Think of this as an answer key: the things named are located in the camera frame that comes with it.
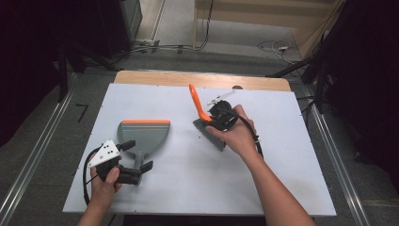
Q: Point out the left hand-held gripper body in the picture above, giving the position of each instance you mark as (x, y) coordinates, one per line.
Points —
(103, 155)

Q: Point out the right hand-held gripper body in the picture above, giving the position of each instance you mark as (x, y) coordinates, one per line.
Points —
(224, 114)

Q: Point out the grey dustpan with orange edge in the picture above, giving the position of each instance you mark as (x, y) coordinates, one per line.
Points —
(145, 135)

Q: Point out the person's right hand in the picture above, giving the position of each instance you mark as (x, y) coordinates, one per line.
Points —
(240, 138)

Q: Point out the person's left hand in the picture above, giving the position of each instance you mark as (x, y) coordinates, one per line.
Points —
(103, 188)

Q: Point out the white table board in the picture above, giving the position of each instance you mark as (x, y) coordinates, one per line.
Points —
(175, 188)

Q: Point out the wooden table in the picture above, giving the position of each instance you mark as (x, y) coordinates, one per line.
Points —
(156, 78)

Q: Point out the black stand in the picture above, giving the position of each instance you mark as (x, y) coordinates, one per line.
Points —
(62, 75)
(320, 81)

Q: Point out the dark cabinet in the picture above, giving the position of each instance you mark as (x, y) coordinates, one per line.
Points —
(116, 28)

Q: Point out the metal floor rail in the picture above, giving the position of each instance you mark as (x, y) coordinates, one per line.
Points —
(342, 188)
(34, 144)

